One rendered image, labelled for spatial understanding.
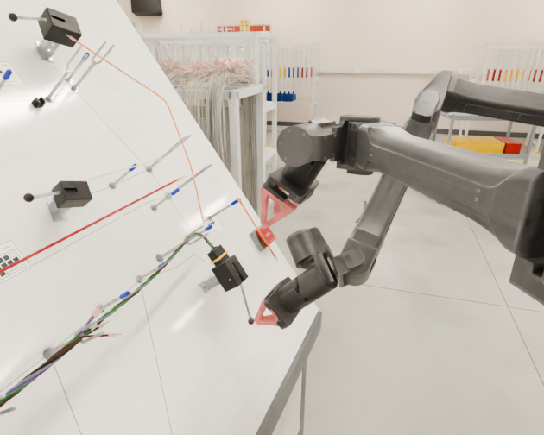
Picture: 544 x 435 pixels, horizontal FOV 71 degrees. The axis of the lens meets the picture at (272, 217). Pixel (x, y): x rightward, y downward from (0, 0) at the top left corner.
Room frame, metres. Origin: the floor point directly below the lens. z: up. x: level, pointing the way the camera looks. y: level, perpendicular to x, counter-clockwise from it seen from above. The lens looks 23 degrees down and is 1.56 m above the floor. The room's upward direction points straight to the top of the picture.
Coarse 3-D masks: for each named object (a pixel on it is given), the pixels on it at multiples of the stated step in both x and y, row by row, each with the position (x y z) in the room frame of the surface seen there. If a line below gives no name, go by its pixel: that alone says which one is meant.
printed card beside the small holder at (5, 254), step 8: (0, 248) 0.49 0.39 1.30; (8, 248) 0.49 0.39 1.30; (16, 248) 0.50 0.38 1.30; (0, 256) 0.48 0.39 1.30; (8, 256) 0.48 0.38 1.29; (16, 256) 0.49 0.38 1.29; (24, 256) 0.50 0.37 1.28; (0, 264) 0.47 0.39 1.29; (8, 264) 0.48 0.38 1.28; (24, 264) 0.49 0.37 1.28; (8, 272) 0.47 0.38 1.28; (16, 272) 0.47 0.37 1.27; (0, 280) 0.45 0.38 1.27
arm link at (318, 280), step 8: (312, 256) 0.61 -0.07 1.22; (320, 256) 0.62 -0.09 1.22; (304, 264) 0.62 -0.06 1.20; (312, 264) 0.63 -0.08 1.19; (320, 264) 0.60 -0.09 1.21; (328, 264) 0.62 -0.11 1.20; (304, 272) 0.61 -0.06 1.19; (312, 272) 0.59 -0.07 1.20; (320, 272) 0.59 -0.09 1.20; (328, 272) 0.59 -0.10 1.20; (304, 280) 0.59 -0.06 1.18; (312, 280) 0.58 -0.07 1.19; (320, 280) 0.57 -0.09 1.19; (328, 280) 0.58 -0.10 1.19; (336, 280) 0.60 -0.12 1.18; (304, 288) 0.58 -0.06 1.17; (312, 288) 0.58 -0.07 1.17; (320, 288) 0.57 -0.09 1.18; (328, 288) 0.57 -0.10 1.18; (312, 296) 0.58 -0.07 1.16; (320, 296) 0.58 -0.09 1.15
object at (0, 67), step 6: (0, 66) 0.72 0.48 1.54; (6, 66) 0.73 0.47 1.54; (12, 66) 0.74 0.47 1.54; (0, 72) 0.71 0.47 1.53; (12, 72) 0.73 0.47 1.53; (0, 78) 0.70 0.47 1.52; (12, 78) 0.72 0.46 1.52; (18, 78) 0.73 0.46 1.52; (6, 84) 0.70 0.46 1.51; (12, 84) 0.71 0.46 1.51; (18, 84) 0.72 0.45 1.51; (24, 84) 0.73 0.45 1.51
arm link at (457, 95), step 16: (432, 80) 0.87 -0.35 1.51; (448, 80) 0.86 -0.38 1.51; (464, 80) 0.87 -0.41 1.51; (448, 96) 0.85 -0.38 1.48; (464, 96) 0.84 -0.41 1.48; (480, 96) 0.83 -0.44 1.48; (496, 96) 0.83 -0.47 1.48; (512, 96) 0.82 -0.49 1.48; (528, 96) 0.81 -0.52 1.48; (448, 112) 0.87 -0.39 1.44; (464, 112) 0.86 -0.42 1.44; (480, 112) 0.84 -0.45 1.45; (496, 112) 0.82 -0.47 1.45; (512, 112) 0.80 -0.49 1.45; (528, 112) 0.79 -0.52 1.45
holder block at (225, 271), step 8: (232, 256) 0.69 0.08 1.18; (224, 264) 0.66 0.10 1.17; (240, 264) 0.69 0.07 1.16; (216, 272) 0.67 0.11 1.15; (224, 272) 0.66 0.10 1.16; (232, 272) 0.66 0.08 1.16; (240, 272) 0.68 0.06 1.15; (224, 280) 0.66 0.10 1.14; (232, 280) 0.65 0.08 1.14; (240, 280) 0.66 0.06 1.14; (224, 288) 0.66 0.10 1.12; (232, 288) 0.65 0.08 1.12
